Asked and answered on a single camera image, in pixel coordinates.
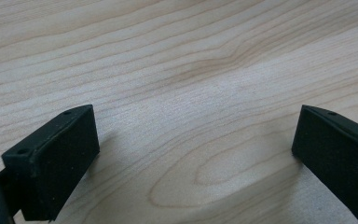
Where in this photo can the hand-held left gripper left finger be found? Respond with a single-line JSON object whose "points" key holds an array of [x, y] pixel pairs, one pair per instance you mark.
{"points": [[52, 174]]}

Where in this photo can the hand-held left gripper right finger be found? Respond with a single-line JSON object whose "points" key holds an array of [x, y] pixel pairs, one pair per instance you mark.
{"points": [[338, 158]]}

